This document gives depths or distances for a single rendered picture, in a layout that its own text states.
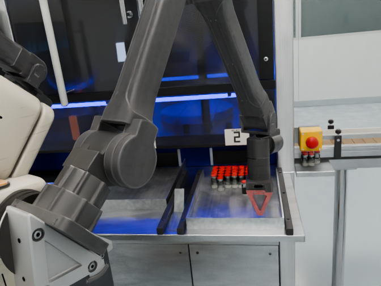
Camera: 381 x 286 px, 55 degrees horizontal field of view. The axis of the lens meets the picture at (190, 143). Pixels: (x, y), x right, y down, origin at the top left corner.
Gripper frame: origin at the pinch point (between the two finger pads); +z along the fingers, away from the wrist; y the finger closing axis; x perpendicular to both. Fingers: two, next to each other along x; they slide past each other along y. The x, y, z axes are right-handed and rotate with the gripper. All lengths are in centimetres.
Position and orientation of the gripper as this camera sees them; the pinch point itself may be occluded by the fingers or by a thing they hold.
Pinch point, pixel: (259, 211)
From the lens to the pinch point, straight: 98.7
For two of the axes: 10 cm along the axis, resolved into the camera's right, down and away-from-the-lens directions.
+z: 0.5, 9.9, 1.3
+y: 1.7, -1.4, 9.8
